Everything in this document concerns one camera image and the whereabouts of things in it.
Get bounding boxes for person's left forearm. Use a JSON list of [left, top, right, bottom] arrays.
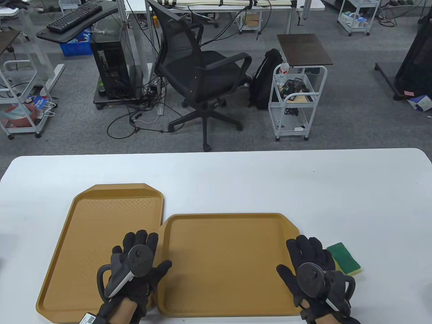
[[108, 300, 140, 324]]

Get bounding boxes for red patterned bag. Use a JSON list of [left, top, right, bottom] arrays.
[[2, 104, 44, 128]]

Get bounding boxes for black backpack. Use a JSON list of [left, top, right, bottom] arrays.
[[249, 48, 284, 110]]

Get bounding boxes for white metal frame table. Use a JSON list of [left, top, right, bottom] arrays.
[[118, 0, 326, 85]]

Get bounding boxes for tangle of black cables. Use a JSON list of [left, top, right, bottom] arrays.
[[107, 78, 184, 139]]

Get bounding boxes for clear water bottle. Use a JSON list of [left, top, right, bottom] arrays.
[[275, 61, 290, 86]]

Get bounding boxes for black covered stand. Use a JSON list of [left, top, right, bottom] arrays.
[[375, 22, 432, 101]]

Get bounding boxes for person's right hand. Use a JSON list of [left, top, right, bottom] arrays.
[[276, 235, 356, 313]]

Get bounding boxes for blue paper bag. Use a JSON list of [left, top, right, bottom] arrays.
[[25, 96, 56, 117]]

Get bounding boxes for dark brown side table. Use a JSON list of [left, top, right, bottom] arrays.
[[0, 29, 21, 56], [277, 33, 333, 67]]

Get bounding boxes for black keyboard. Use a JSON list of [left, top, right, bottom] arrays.
[[47, 3, 103, 33]]

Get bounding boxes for brown plastic food tray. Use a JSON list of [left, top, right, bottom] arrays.
[[156, 213, 312, 318], [36, 184, 165, 322]]

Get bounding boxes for black mesh office chair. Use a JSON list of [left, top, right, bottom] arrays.
[[155, 0, 253, 152]]

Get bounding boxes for green and yellow sponge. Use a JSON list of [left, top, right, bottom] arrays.
[[326, 242, 362, 275]]

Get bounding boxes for black curved desk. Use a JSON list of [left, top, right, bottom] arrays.
[[36, 0, 119, 44]]

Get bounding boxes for black wire basket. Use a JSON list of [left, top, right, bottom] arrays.
[[282, 78, 309, 95]]

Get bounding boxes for white rolling cart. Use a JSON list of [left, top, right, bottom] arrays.
[[268, 64, 328, 141], [0, 60, 49, 139], [337, 0, 380, 36]]

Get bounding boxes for black wrist camera with label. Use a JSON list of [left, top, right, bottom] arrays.
[[79, 304, 112, 324]]

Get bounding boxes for white and blue box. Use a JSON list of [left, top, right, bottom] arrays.
[[407, 96, 432, 112]]

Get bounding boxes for blue plastic crate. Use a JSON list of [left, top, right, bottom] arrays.
[[60, 30, 93, 57]]

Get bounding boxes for black rolling platform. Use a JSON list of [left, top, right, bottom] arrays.
[[93, 81, 159, 110]]

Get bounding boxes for black computer tower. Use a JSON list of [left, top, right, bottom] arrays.
[[90, 32, 142, 100]]

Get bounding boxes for person's left hand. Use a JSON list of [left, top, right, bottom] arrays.
[[97, 230, 173, 316]]

